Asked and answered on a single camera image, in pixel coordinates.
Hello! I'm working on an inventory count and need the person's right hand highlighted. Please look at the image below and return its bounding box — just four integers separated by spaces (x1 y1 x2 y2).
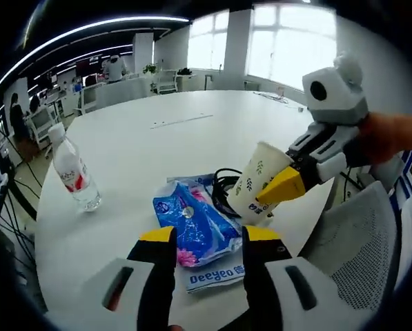
359 112 412 165

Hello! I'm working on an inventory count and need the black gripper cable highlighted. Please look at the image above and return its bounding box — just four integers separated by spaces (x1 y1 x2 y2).
336 168 362 201

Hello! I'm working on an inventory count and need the clear plastic water bottle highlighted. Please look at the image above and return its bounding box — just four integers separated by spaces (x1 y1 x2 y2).
48 123 102 213

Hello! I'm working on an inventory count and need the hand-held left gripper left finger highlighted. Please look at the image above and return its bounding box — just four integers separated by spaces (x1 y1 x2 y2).
83 225 177 331

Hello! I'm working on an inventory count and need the white round table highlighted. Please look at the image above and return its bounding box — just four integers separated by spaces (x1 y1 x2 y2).
35 90 338 331

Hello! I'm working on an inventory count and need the black tripod stand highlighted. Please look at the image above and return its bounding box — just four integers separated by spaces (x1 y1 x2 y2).
0 172 39 270

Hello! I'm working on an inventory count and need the grey mesh office chair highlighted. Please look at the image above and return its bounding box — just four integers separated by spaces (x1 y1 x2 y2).
297 181 400 311

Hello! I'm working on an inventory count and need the white paper cup green print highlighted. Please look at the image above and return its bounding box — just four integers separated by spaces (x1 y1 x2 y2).
226 140 295 224

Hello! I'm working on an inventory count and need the white wipes package blue lid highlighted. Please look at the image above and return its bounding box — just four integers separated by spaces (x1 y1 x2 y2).
166 174 248 295

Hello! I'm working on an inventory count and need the person's left hand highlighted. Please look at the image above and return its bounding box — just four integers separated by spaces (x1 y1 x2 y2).
167 314 185 331

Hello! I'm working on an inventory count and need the white office chair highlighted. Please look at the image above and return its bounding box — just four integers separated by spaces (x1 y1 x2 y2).
156 70 178 94
28 106 61 153

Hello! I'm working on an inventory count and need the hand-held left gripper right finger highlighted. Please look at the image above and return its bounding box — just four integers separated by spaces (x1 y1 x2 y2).
242 225 351 331

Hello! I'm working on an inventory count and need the blue floral tissue packet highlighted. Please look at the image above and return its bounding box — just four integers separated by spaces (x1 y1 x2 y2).
153 181 244 269

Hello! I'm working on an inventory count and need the thin cable on table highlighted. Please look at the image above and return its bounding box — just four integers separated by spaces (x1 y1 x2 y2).
253 88 293 105

